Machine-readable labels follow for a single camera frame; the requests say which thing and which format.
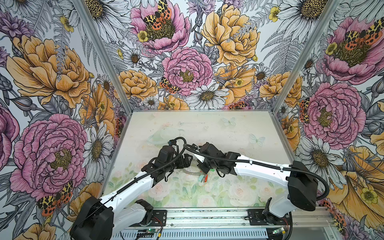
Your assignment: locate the black corrugated cable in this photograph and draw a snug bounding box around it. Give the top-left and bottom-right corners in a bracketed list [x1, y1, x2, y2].
[183, 143, 330, 202]
[77, 136, 188, 223]

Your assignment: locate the right black corrugated cable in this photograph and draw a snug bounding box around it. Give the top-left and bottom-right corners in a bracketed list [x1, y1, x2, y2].
[183, 143, 330, 202]

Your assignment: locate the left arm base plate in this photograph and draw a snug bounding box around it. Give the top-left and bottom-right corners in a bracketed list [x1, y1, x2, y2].
[129, 210, 168, 227]

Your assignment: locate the perforated metal cable tray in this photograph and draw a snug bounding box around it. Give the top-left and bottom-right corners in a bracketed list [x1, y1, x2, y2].
[112, 227, 269, 240]

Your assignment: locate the green circuit board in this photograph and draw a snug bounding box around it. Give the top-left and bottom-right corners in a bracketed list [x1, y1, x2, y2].
[138, 228, 160, 235]

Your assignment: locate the aluminium front rail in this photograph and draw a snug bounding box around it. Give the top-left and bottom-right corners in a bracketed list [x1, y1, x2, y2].
[154, 207, 333, 229]

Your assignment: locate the left black corrugated cable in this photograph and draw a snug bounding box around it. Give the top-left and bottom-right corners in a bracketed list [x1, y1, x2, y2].
[77, 136, 188, 223]

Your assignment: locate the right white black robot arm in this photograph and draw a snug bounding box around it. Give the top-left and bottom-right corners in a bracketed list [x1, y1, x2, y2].
[193, 143, 319, 225]

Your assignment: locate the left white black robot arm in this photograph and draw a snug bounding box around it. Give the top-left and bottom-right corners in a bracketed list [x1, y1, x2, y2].
[70, 146, 193, 240]

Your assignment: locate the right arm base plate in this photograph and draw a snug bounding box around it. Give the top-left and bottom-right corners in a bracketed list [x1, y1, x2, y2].
[244, 209, 292, 226]

